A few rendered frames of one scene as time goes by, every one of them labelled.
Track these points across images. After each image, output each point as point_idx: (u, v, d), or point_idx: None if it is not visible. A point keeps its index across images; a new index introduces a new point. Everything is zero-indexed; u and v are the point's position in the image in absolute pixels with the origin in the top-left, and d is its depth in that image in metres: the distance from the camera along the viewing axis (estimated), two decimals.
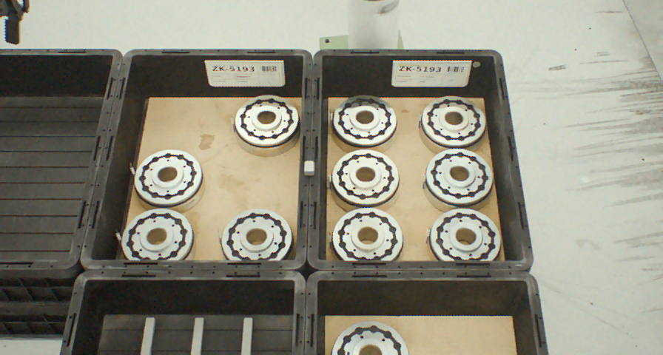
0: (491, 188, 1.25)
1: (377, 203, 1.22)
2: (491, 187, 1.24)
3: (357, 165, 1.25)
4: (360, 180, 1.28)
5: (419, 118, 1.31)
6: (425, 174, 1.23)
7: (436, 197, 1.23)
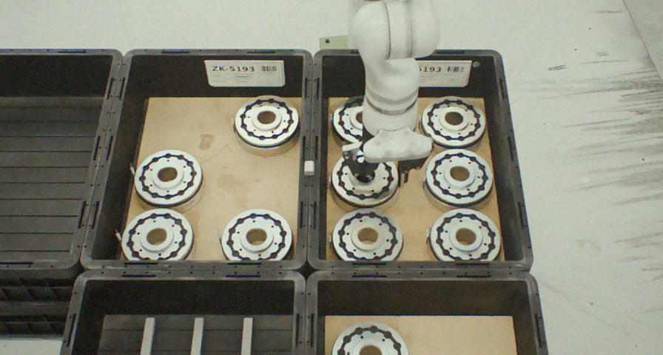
0: (491, 188, 1.25)
1: (377, 203, 1.22)
2: (491, 187, 1.24)
3: None
4: (359, 180, 1.28)
5: (419, 118, 1.31)
6: (425, 174, 1.23)
7: (436, 197, 1.23)
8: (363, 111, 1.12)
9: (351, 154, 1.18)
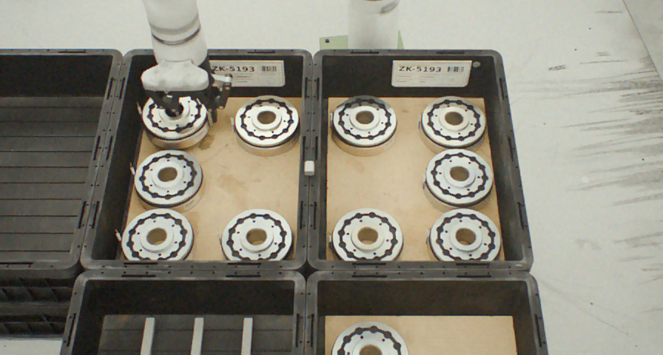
0: (491, 188, 1.25)
1: (177, 137, 1.27)
2: (491, 187, 1.24)
3: None
4: None
5: (419, 118, 1.31)
6: (425, 174, 1.23)
7: (436, 197, 1.23)
8: (152, 41, 1.17)
9: None
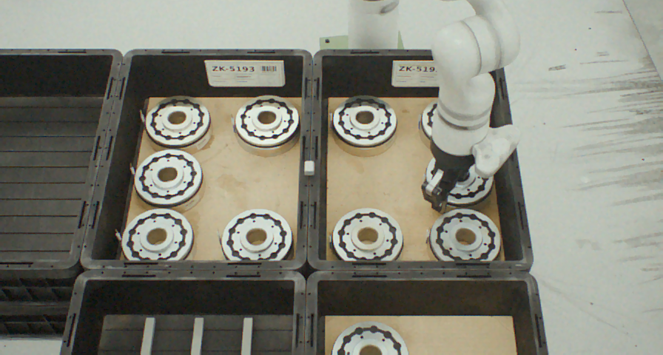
0: (491, 189, 1.25)
1: (180, 145, 1.28)
2: (491, 187, 1.24)
3: (172, 109, 1.32)
4: (177, 124, 1.34)
5: (419, 118, 1.31)
6: (425, 174, 1.23)
7: None
8: (448, 140, 1.09)
9: (438, 188, 1.15)
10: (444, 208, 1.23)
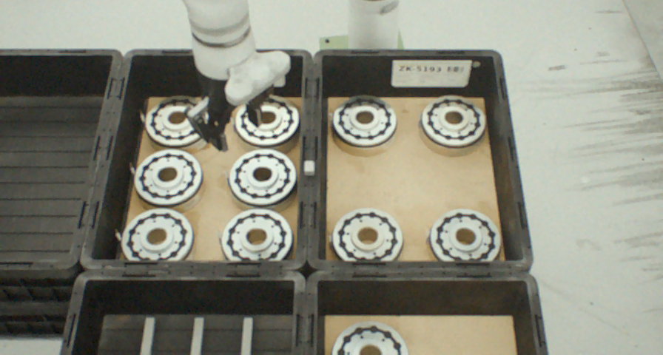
0: (294, 193, 1.25)
1: (180, 145, 1.28)
2: (291, 191, 1.24)
3: (172, 109, 1.32)
4: (177, 124, 1.34)
5: (419, 117, 1.31)
6: (225, 170, 1.23)
7: (234, 194, 1.23)
8: (200, 59, 0.97)
9: (202, 117, 1.03)
10: (224, 148, 1.10)
